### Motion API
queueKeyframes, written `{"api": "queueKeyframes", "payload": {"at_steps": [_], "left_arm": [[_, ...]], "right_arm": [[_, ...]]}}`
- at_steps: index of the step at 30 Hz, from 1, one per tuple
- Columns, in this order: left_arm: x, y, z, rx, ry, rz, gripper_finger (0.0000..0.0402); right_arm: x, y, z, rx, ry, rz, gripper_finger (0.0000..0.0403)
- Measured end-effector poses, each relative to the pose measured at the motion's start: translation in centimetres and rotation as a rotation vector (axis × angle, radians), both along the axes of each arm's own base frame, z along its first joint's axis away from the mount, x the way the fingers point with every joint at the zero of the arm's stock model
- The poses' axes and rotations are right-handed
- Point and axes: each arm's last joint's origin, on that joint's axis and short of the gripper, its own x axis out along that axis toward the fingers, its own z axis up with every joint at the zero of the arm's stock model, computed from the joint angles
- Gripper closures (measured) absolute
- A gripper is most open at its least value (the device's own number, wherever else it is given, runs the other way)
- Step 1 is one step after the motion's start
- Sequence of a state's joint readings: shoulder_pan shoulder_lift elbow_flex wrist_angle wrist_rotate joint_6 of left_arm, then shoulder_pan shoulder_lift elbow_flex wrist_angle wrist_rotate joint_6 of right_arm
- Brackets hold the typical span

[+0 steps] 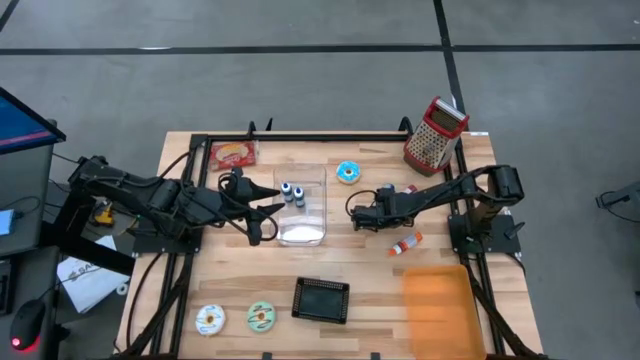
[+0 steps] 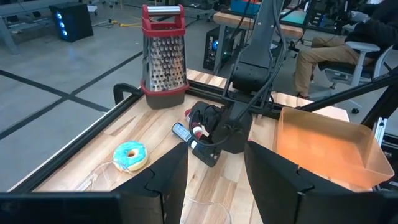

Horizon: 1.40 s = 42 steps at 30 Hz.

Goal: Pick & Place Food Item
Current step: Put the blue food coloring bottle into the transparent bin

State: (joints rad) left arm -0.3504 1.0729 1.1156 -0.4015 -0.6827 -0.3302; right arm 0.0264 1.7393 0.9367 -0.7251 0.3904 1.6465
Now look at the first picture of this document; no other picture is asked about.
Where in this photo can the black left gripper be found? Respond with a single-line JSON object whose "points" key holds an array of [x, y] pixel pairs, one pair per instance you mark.
{"points": [[230, 200]]}

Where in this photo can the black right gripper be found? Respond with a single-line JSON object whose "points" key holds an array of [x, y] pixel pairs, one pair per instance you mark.
{"points": [[377, 212]]}

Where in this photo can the red-capped glue bottle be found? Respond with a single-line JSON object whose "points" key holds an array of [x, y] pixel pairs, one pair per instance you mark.
{"points": [[410, 189]]}

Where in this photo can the orange-capped glue bottle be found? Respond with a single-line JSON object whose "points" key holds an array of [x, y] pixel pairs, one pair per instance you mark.
{"points": [[405, 244]]}

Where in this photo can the blue frosted toy donut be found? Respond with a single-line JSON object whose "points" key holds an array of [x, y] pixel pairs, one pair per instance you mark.
{"points": [[348, 172]]}

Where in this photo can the red snack packet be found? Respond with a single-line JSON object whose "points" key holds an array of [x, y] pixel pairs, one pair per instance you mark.
{"points": [[232, 155]]}

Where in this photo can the green frosted toy donut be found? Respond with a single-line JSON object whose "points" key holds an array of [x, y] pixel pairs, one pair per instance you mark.
{"points": [[261, 316]]}

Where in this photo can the white frosted toy donut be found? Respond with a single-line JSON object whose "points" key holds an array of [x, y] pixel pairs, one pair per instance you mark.
{"points": [[210, 320]]}

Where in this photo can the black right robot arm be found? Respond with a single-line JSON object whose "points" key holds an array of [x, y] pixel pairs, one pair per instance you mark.
{"points": [[450, 190]]}

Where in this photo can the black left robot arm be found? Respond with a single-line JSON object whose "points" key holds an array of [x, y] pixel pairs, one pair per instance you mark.
{"points": [[150, 195]]}

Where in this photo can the clear plastic container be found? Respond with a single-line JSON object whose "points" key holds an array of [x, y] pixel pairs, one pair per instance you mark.
{"points": [[300, 215]]}

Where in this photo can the metal box grater red trim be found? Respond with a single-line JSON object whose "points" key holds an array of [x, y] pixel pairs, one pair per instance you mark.
{"points": [[432, 145]]}

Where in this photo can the black slotted plastic basket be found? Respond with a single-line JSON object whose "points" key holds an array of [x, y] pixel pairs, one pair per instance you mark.
{"points": [[320, 300]]}

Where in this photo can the orange translucent tray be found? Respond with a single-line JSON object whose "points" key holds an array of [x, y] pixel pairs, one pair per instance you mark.
{"points": [[442, 310]]}

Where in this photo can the yellow connector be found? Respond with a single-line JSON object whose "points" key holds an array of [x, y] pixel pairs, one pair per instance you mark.
{"points": [[103, 216]]}

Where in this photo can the white paper bag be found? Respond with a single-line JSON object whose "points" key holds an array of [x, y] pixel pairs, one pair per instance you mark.
{"points": [[90, 280]]}

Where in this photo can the dark computer desk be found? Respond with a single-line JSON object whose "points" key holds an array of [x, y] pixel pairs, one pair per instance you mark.
{"points": [[25, 200]]}

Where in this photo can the computer monitor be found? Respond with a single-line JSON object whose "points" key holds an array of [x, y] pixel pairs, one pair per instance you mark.
{"points": [[20, 125]]}

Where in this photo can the light blue box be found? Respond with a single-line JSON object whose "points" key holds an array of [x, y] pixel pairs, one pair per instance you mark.
{"points": [[6, 222]]}

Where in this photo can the black computer mouse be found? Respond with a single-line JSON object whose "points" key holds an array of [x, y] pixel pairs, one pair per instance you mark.
{"points": [[27, 325]]}

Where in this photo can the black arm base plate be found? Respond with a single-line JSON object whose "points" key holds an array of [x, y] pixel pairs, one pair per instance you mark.
{"points": [[500, 245], [150, 245]]}

